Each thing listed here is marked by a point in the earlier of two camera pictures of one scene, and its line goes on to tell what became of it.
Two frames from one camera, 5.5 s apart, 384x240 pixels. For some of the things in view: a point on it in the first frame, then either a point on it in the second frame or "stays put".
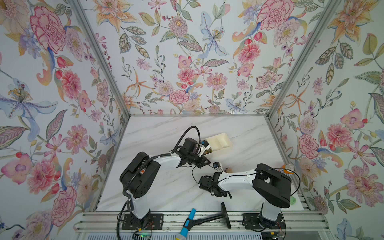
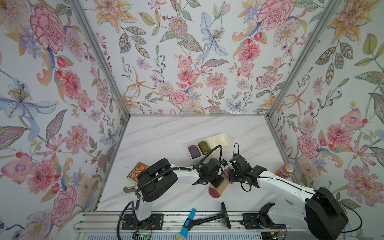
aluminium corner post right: [318, 29] stays put
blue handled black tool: [190, 222] stays put
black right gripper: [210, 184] to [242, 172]
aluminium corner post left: [83, 16] stays put
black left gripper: [201, 159] to [220, 179]
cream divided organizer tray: [218, 142] stays put
